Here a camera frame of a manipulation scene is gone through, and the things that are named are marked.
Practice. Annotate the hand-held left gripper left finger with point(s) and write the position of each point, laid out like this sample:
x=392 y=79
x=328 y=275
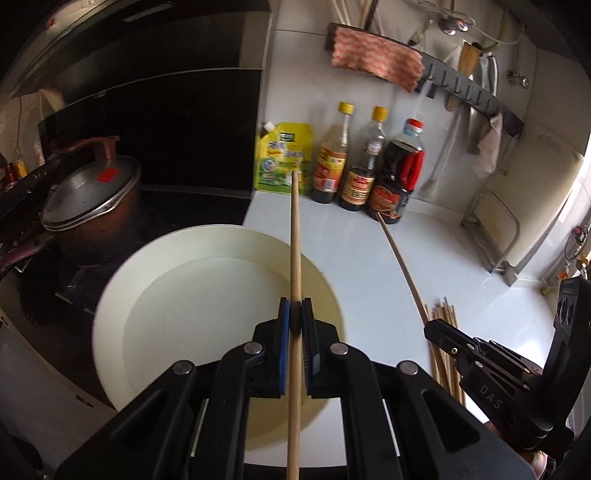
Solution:
x=284 y=332

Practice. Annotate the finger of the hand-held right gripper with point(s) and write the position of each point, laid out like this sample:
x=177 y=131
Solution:
x=443 y=334

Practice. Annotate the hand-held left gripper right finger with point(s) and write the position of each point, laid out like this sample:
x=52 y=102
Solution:
x=308 y=332

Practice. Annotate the pile of wooden chopsticks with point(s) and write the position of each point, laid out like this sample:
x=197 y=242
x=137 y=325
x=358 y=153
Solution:
x=441 y=374

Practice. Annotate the wooden chopstick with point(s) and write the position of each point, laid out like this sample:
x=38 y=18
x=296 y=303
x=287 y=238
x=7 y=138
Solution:
x=295 y=254
x=401 y=263

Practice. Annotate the white round basin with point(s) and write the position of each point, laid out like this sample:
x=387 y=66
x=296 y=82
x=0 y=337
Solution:
x=184 y=300

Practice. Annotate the clear soy bottle yellow cap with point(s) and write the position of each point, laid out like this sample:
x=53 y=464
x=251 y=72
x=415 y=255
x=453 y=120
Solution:
x=360 y=184

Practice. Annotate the amber vinegar bottle yellow cap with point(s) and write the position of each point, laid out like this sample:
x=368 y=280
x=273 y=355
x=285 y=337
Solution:
x=328 y=170

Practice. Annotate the yellow seasoning pouch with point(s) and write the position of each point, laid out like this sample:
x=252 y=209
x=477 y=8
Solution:
x=277 y=161

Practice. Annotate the cream cutting board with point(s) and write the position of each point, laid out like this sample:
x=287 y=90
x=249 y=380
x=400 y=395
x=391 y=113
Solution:
x=545 y=184

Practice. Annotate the white dish brush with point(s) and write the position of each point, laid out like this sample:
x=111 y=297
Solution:
x=443 y=157

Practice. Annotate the beige rag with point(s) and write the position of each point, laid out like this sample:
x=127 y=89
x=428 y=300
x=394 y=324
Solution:
x=489 y=147

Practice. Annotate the dark brown cooking pot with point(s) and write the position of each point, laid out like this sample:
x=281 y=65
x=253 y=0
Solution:
x=115 y=221

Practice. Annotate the wooden spatula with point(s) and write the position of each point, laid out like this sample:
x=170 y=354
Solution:
x=468 y=60

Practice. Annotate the pink striped cloth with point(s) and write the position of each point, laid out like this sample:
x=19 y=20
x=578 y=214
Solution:
x=374 y=57

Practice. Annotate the black frying pan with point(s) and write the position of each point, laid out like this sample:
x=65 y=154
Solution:
x=23 y=184

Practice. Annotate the chrome faucet head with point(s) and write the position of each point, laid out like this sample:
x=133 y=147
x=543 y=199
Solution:
x=450 y=25

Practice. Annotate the small yellow bottle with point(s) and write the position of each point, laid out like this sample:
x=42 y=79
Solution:
x=19 y=166

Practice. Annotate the black wall hook rack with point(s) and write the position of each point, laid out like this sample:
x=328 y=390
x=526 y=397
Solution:
x=443 y=69

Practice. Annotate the chrome wall valve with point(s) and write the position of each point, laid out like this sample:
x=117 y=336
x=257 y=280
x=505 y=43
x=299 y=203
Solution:
x=519 y=79

